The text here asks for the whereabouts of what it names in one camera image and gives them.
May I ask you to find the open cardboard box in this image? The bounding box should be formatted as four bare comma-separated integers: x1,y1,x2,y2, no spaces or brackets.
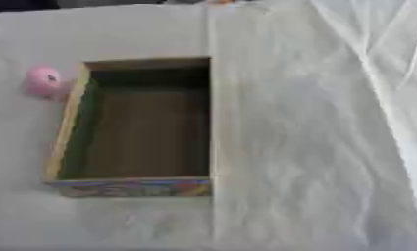
41,57,214,198

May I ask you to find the pink round toy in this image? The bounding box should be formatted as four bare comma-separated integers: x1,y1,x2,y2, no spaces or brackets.
24,65,66,97

